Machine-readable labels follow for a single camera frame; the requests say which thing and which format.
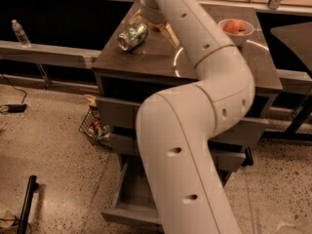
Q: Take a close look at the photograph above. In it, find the top grey drawer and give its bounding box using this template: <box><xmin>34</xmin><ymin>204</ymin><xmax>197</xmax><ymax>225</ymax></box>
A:
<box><xmin>96</xmin><ymin>97</ymin><xmax>268</xmax><ymax>147</ymax></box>

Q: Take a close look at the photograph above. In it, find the bottom grey drawer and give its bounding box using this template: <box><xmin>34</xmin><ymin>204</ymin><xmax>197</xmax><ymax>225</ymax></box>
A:
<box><xmin>101</xmin><ymin>155</ymin><xmax>165</xmax><ymax>234</ymax></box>

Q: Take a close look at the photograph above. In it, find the black metal bar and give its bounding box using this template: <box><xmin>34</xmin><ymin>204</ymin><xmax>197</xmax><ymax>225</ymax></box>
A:
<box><xmin>17</xmin><ymin>175</ymin><xmax>39</xmax><ymax>234</ymax></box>

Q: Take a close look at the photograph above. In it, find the grey drawer cabinet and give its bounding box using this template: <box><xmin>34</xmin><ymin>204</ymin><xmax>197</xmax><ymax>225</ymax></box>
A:
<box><xmin>93</xmin><ymin>5</ymin><xmax>282</xmax><ymax>165</ymax></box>

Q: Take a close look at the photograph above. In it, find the clear plastic water bottle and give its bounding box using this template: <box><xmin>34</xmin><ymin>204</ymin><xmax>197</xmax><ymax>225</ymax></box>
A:
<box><xmin>12</xmin><ymin>19</ymin><xmax>31</xmax><ymax>48</ymax></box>

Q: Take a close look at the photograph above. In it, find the black wire basket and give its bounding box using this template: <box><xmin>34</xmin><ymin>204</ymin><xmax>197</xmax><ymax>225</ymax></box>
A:
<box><xmin>79</xmin><ymin>107</ymin><xmax>111</xmax><ymax>149</ymax></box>

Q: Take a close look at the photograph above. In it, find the middle grey drawer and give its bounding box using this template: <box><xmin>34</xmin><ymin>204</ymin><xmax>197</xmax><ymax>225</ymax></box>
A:
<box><xmin>109</xmin><ymin>134</ymin><xmax>246</xmax><ymax>172</ymax></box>

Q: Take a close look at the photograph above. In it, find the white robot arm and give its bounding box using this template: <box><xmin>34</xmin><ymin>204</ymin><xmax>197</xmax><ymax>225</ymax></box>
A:
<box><xmin>136</xmin><ymin>0</ymin><xmax>255</xmax><ymax>234</ymax></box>

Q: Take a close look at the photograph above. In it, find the green soda can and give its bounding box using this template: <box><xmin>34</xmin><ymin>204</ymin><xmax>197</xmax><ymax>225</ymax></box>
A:
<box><xmin>117</xmin><ymin>22</ymin><xmax>148</xmax><ymax>52</ymax></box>

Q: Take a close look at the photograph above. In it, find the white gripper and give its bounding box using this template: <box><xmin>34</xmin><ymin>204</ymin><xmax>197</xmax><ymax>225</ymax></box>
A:
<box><xmin>129</xmin><ymin>0</ymin><xmax>179</xmax><ymax>48</ymax></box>

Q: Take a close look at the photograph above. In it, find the grey metal shelf rail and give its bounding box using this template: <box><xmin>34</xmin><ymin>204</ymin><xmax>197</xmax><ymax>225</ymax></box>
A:
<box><xmin>0</xmin><ymin>40</ymin><xmax>100</xmax><ymax>69</ymax></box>

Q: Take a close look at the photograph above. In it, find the red apple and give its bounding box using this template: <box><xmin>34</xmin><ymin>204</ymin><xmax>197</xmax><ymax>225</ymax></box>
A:
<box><xmin>223</xmin><ymin>19</ymin><xmax>247</xmax><ymax>35</ymax></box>

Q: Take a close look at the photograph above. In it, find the grey drawer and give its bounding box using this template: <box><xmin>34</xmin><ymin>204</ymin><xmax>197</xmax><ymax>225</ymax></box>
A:
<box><xmin>101</xmin><ymin>155</ymin><xmax>165</xmax><ymax>234</ymax></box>
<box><xmin>96</xmin><ymin>97</ymin><xmax>268</xmax><ymax>147</ymax></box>
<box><xmin>109</xmin><ymin>134</ymin><xmax>246</xmax><ymax>172</ymax></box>

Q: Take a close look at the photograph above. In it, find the black power adapter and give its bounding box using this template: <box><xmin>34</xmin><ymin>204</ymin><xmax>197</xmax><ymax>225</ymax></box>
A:
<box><xmin>6</xmin><ymin>104</ymin><xmax>26</xmax><ymax>113</ymax></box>

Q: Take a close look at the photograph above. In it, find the white bowl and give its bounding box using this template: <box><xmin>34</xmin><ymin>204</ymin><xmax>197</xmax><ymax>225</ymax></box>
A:
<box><xmin>218</xmin><ymin>19</ymin><xmax>254</xmax><ymax>46</ymax></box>

